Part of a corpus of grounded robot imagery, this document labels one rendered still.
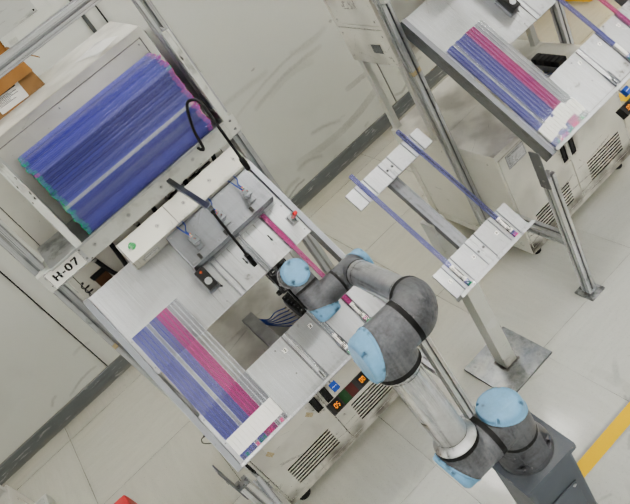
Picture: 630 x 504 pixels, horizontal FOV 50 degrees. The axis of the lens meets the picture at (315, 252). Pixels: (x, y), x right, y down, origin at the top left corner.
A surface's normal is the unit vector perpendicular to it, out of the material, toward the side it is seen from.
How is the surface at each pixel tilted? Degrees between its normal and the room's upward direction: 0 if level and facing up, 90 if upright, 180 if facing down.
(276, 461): 90
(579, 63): 44
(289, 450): 90
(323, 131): 90
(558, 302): 0
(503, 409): 7
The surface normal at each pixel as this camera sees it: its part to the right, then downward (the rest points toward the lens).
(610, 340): -0.47, -0.67
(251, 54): 0.52, 0.32
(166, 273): 0.03, -0.25
